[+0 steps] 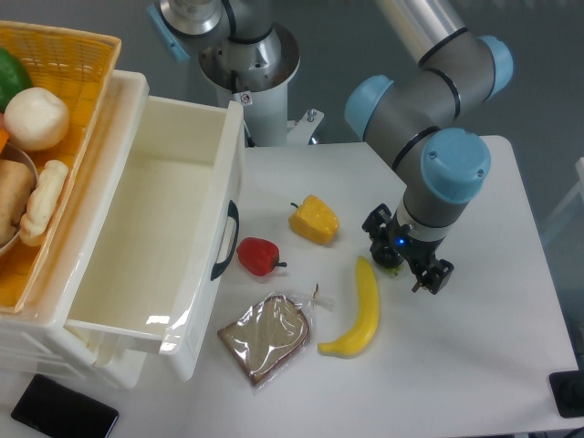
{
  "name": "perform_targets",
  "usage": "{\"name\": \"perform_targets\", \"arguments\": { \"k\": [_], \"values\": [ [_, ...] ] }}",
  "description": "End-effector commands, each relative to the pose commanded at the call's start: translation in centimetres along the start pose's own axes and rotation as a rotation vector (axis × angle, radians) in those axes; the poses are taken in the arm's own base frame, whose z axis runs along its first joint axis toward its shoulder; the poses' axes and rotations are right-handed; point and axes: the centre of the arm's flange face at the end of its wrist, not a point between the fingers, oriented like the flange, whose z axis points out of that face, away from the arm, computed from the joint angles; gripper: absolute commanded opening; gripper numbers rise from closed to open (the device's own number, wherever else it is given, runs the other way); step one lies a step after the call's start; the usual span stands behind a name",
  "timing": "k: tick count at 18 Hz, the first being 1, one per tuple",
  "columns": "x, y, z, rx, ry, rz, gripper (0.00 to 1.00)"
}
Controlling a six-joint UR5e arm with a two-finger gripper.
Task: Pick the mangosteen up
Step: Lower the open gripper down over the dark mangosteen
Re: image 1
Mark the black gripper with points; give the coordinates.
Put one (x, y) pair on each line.
(392, 243)

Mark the dark mangosteen with green calyx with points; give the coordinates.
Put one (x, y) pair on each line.
(395, 270)

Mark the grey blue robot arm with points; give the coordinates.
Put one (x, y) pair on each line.
(409, 126)

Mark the yellow banana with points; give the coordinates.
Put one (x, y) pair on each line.
(361, 333)

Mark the yellow bell pepper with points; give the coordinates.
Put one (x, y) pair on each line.
(314, 220)

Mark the red bell pepper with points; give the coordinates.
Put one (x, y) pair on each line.
(258, 256)

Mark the bagged brown bread slice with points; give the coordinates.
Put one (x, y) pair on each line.
(269, 334)

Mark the black device at table edge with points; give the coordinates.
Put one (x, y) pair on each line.
(567, 389)

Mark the open white plastic drawer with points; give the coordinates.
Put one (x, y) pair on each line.
(170, 233)

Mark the cream peanut shaped toy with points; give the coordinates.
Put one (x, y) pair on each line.
(42, 203)

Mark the white plastic drawer cabinet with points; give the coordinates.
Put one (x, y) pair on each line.
(37, 339)

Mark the orange woven basket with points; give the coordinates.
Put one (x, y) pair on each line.
(76, 66)

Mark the black smartphone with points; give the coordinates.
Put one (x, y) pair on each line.
(57, 411)

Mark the beige potato toy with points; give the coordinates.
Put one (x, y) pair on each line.
(17, 183)

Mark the white round bun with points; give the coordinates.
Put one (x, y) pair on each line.
(36, 119)

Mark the green pepper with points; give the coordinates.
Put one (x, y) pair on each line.
(14, 78)

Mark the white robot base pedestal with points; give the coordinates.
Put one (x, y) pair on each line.
(256, 75)

